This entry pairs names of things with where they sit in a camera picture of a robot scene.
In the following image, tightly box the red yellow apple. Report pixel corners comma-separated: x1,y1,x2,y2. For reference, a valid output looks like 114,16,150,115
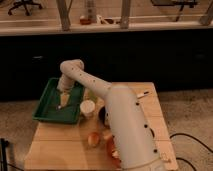
88,132,100,147

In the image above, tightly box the orange bowl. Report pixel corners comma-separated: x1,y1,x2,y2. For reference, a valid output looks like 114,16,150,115
106,137,121,168

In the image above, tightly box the white paper cup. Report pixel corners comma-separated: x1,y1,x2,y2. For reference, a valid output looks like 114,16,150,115
80,100,95,117

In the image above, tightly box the black round bowl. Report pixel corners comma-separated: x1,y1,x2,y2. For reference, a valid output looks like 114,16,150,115
98,107,109,127

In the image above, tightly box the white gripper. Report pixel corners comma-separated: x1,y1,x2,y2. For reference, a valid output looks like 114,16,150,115
57,75,75,107

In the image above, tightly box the black stand at left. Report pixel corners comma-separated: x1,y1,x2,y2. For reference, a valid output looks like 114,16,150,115
0,138,9,171

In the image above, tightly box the black floor cable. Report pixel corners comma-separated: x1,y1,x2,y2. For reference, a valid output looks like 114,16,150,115
169,132,213,165

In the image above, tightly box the red bowl on shelf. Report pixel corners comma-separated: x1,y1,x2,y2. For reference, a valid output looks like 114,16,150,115
80,15,92,25

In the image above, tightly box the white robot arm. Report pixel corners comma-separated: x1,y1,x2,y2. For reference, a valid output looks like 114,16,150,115
58,59,166,171

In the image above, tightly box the yellow corn cob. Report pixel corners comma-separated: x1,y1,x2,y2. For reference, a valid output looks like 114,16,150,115
112,151,119,158

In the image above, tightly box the green plastic tray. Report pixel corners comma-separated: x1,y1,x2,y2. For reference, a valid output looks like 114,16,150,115
33,78,85,124

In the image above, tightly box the green pear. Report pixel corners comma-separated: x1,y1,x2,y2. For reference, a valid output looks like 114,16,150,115
88,90,97,103

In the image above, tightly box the black office chair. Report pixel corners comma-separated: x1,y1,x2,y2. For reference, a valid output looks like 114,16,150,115
8,0,43,16

